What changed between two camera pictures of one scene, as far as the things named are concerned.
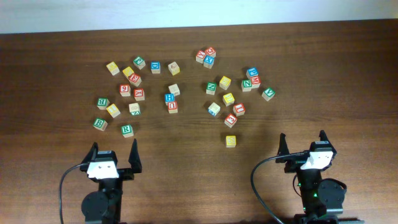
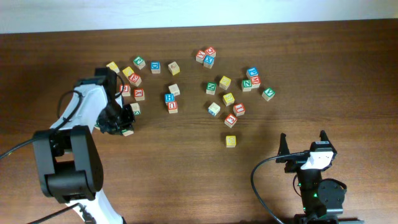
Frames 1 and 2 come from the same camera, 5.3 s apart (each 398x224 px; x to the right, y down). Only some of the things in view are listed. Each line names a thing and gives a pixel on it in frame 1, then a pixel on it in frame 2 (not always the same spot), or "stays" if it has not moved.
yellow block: x=224 y=83 stays
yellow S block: x=231 y=141 stays
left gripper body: x=125 y=173 -> x=123 y=119
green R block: x=127 y=130 stays
